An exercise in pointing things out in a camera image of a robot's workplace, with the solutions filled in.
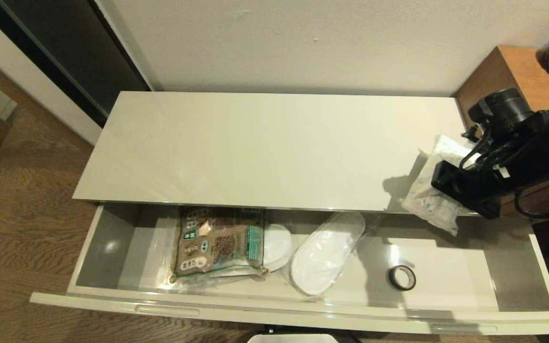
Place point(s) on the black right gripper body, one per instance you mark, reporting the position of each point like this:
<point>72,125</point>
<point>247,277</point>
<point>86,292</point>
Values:
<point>474,190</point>

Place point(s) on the white deep cabinet drawer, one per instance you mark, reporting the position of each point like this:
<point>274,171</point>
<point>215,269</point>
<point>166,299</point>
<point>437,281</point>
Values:
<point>446,281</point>

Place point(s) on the dark door panel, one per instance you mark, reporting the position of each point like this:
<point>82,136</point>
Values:
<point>74,52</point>

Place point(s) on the white glossy low cabinet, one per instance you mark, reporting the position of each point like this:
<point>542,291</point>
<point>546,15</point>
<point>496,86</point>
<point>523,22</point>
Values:
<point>274,147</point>

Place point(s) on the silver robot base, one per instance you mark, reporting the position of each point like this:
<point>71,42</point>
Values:
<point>293,338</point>

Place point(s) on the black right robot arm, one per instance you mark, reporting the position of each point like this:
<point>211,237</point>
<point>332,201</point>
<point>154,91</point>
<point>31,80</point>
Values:
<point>532,138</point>

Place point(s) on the white round pads pack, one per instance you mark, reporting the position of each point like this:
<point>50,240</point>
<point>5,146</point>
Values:
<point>277,245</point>

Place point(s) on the black tape roll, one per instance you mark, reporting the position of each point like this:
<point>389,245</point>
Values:
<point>395,281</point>

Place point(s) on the white slippers in clear bag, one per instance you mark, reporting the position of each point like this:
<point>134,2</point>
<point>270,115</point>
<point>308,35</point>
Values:
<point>324,257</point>

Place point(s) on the brown wooden side table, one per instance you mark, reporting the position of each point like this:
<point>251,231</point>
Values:
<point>508,71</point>

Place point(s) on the plastic tissue pack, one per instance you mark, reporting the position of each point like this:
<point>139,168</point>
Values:
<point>434,205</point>

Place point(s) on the brown printed snack bag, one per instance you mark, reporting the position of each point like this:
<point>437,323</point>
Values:
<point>219,243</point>

